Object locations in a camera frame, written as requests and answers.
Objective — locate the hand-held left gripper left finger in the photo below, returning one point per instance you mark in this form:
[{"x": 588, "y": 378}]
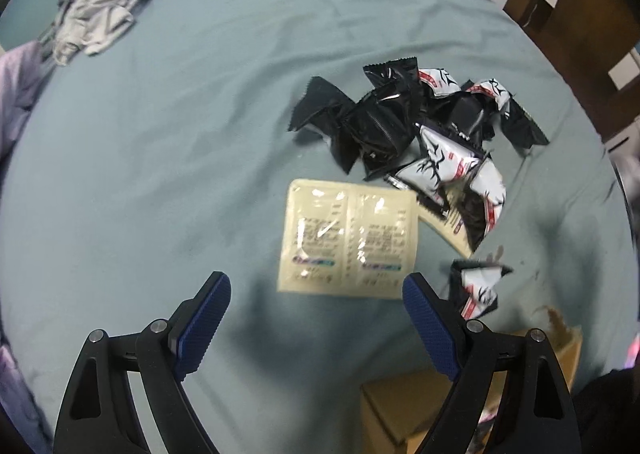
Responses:
[{"x": 202, "y": 329}]

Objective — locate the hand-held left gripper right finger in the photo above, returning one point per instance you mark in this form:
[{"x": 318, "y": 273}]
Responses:
[{"x": 430, "y": 329}]

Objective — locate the small white black snack packet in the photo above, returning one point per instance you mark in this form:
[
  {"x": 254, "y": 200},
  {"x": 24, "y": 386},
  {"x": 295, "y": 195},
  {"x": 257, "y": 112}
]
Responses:
[{"x": 477, "y": 289}]

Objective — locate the cardboard box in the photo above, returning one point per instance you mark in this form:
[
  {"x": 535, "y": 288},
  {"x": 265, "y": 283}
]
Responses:
[{"x": 385, "y": 414}]

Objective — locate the beige double sachet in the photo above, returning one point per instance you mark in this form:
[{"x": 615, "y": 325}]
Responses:
[{"x": 345, "y": 239}]

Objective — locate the pile of black white snack packets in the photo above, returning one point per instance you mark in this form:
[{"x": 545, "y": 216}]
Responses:
[{"x": 380, "y": 124}]

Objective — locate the beige single sachet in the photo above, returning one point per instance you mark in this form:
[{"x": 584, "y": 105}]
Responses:
[{"x": 445, "y": 229}]

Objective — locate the purple cloth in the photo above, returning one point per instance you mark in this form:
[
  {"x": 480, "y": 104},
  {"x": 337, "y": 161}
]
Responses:
[{"x": 15, "y": 84}]

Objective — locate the crumpled grey clothes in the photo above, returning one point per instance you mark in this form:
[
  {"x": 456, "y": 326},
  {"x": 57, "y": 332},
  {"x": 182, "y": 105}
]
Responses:
[{"x": 100, "y": 9}]

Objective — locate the brown wooden chair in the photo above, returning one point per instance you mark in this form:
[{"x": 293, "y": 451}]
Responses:
[{"x": 590, "y": 9}]

